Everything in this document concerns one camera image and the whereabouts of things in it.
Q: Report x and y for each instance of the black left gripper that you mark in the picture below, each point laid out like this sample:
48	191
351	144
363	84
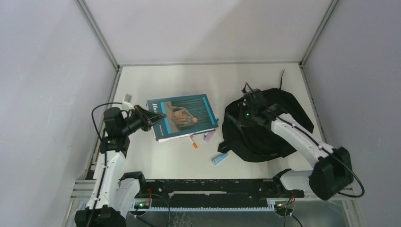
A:
151	117

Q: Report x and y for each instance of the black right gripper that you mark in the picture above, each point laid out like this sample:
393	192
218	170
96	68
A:
243	107

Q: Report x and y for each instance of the black student backpack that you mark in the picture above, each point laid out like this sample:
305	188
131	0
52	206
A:
254	143

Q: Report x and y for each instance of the teal humor book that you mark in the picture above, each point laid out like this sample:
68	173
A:
185	116

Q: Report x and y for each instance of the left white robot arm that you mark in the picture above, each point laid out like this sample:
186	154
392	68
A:
114	191

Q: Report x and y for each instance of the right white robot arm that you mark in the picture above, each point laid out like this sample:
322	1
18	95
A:
331	167

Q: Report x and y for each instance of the orange capped white marker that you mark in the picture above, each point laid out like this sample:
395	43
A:
194	143

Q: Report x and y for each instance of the pink highlighter pen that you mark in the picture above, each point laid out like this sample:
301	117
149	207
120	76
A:
208	135

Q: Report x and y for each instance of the black front mounting rail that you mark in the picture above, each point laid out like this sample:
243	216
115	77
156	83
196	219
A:
213	192

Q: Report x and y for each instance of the white slotted cable duct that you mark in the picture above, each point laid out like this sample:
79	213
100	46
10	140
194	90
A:
265	206

